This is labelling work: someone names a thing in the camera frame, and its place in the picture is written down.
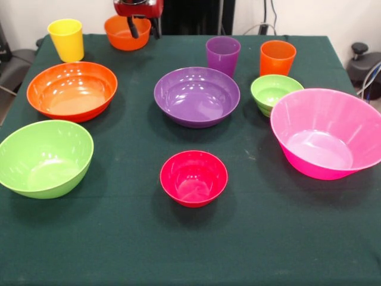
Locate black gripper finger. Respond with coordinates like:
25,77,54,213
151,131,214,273
127,16,140,40
151,17,163,41

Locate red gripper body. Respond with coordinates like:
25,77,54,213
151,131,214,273
113,0,165,20

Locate small orange plastic bowl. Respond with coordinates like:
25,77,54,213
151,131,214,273
104,14,152,51

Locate purple plastic cup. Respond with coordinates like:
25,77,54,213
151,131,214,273
205,36,241,77

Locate purple plastic bowl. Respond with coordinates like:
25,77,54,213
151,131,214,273
154,66,241,129

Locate small red plastic bowl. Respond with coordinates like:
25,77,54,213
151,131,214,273
160,150,229,209

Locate yellow plastic cup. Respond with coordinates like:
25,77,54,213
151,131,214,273
47,18,85,63

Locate large orange plastic bowl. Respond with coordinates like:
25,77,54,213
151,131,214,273
26,61,118,123

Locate grey office chair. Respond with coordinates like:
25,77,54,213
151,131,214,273
0,20,45,96

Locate orange plastic cup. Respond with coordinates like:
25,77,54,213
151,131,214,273
260,40,298,77

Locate small green plastic bowl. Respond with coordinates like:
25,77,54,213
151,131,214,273
250,74,305,118

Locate large green plastic bowl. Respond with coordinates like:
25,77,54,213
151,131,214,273
0,119,95,200

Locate large pink plastic bowl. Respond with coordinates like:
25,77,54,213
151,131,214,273
270,88,381,181

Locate dark green tablecloth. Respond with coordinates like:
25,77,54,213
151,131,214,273
0,33,381,286

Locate black hanging cable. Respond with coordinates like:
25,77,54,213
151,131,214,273
268,0,280,25

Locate white and blue cable bundle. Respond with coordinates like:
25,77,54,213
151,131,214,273
357,64,381,102

